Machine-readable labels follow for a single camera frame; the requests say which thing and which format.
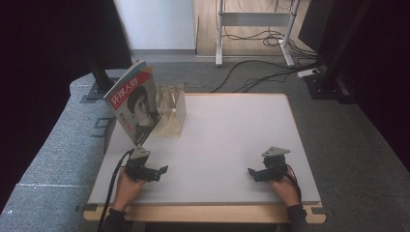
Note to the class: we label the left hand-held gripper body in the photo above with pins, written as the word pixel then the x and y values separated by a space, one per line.
pixel 139 166

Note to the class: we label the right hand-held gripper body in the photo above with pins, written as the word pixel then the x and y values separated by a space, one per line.
pixel 275 167

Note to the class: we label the clear acrylic file holder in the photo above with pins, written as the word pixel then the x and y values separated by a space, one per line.
pixel 170 112

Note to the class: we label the magazine with portrait cover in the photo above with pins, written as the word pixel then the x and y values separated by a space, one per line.
pixel 135 103

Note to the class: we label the person's left hand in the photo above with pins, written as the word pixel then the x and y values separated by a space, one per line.
pixel 127 190

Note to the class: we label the white table mat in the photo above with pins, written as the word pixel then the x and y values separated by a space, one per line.
pixel 232 129

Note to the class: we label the wooden table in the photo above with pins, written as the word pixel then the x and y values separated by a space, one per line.
pixel 193 213

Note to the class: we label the black stand with square base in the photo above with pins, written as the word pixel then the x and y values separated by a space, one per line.
pixel 100 79
pixel 324 87

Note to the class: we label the white power strip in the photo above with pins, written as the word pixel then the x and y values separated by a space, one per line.
pixel 307 72

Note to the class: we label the black curtain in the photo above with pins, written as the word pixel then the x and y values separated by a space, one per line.
pixel 48 48
pixel 386 64

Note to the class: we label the white metal desk frame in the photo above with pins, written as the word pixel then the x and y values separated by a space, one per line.
pixel 254 18

